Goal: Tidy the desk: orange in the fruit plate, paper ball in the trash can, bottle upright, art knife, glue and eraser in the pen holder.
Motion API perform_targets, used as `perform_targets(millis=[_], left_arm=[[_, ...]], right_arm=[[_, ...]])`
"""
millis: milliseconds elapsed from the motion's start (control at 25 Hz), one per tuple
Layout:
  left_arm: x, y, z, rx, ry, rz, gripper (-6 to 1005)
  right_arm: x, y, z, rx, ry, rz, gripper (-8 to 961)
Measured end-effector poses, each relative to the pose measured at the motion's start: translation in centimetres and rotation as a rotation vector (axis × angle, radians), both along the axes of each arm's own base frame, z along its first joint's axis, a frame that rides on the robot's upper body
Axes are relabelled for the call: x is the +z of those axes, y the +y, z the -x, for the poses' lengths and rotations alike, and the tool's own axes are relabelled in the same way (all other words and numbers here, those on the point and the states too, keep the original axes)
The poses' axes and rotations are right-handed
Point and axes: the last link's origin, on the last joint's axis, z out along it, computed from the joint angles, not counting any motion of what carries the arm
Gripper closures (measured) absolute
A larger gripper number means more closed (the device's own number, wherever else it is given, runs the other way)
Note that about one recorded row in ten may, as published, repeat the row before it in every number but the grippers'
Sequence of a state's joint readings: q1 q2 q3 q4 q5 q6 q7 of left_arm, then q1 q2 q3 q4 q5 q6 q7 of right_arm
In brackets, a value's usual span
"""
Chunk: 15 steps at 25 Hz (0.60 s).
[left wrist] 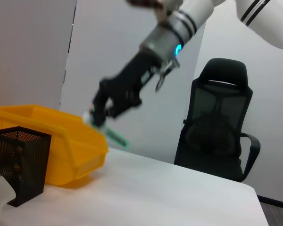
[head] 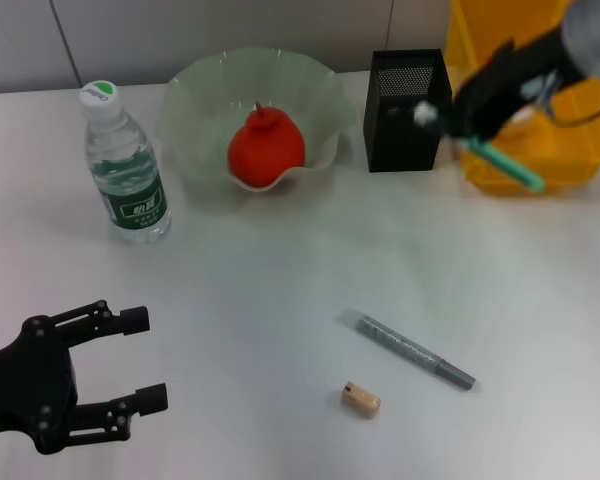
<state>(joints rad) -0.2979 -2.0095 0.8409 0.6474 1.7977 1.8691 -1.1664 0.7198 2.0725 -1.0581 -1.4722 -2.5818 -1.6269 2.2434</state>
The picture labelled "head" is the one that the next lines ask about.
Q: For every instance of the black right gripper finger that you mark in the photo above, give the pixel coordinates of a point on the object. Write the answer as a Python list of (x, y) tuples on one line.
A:
[(465, 125)]

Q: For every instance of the clear green-label water bottle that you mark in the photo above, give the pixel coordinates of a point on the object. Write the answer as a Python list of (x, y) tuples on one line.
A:
[(130, 175)]

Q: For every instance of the grey marker pen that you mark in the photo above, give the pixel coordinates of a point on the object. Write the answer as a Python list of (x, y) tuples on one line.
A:
[(405, 347)]

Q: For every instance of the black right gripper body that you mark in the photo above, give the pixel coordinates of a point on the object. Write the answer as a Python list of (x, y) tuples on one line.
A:
[(520, 75)]

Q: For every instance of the pale green glass fruit bowl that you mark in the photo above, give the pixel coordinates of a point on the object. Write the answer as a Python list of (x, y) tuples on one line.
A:
[(325, 100)]

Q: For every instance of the white paper ball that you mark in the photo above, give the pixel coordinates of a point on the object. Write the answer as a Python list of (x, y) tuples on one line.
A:
[(522, 118)]

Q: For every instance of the yellow plastic bin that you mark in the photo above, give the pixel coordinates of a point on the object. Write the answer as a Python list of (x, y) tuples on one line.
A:
[(570, 145)]

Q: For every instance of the green white pen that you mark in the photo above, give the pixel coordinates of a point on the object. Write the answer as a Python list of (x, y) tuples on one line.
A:
[(515, 169)]

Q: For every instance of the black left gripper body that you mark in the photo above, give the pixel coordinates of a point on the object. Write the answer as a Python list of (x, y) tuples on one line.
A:
[(30, 390)]

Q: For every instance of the red-orange orange fruit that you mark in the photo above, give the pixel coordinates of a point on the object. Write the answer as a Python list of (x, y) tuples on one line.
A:
[(267, 150)]

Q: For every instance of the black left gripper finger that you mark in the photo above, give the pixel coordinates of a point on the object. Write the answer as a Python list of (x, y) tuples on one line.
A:
[(135, 320), (152, 399)]

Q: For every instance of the black mesh pen holder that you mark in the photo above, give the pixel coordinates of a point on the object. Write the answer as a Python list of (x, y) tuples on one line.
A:
[(395, 145)]

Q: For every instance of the small beige cork piece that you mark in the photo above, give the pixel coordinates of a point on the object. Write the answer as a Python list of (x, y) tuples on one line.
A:
[(360, 398)]

